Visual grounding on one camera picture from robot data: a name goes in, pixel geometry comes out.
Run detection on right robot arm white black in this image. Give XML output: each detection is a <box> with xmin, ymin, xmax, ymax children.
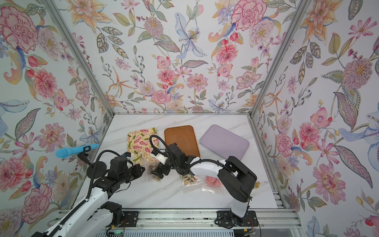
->
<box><xmin>151</xmin><ymin>143</ymin><xmax>258</xmax><ymax>219</ymax></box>

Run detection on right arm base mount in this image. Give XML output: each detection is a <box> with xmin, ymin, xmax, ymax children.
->
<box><xmin>214</xmin><ymin>210</ymin><xmax>260</xmax><ymax>229</ymax></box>

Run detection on ziploc bag pink cookies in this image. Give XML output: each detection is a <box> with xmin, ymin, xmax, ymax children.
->
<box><xmin>202</xmin><ymin>176</ymin><xmax>228</xmax><ymax>196</ymax></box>

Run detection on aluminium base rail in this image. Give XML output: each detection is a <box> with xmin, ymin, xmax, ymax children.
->
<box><xmin>47</xmin><ymin>208</ymin><xmax>303</xmax><ymax>231</ymax></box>

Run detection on ziploc bag round cookies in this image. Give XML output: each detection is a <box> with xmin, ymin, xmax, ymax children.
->
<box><xmin>145</xmin><ymin>161</ymin><xmax>164</xmax><ymax>182</ymax></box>

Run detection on blue microphone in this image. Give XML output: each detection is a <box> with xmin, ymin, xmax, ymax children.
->
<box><xmin>55</xmin><ymin>144</ymin><xmax>99</xmax><ymax>159</ymax></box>

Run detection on black microphone stand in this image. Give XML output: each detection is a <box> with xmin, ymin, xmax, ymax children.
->
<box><xmin>78</xmin><ymin>152</ymin><xmax>107</xmax><ymax>179</ymax></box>

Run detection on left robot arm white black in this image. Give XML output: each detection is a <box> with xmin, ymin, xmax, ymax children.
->
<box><xmin>32</xmin><ymin>156</ymin><xmax>146</xmax><ymax>237</ymax></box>

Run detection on brown wooden tray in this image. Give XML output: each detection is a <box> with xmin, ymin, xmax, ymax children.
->
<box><xmin>164</xmin><ymin>125</ymin><xmax>200</xmax><ymax>157</ymax></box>

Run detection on ziploc bag beige cookies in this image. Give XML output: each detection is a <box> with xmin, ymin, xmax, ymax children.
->
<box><xmin>180</xmin><ymin>174</ymin><xmax>204</xmax><ymax>194</ymax></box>

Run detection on floral yellow tray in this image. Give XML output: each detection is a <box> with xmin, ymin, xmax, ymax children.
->
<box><xmin>127</xmin><ymin>127</ymin><xmax>158</xmax><ymax>166</ymax></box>

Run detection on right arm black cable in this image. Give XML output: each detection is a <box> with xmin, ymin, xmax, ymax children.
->
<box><xmin>148</xmin><ymin>134</ymin><xmax>226</xmax><ymax>172</ymax></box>

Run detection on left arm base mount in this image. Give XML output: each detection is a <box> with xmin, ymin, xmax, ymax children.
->
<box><xmin>100</xmin><ymin>201</ymin><xmax>139</xmax><ymax>228</ymax></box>

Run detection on lilac plastic tray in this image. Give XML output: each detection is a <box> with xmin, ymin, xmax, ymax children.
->
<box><xmin>199</xmin><ymin>124</ymin><xmax>250</xmax><ymax>160</ymax></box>

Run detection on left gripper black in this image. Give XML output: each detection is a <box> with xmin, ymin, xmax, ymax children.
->
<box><xmin>119</xmin><ymin>162</ymin><xmax>148</xmax><ymax>184</ymax></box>

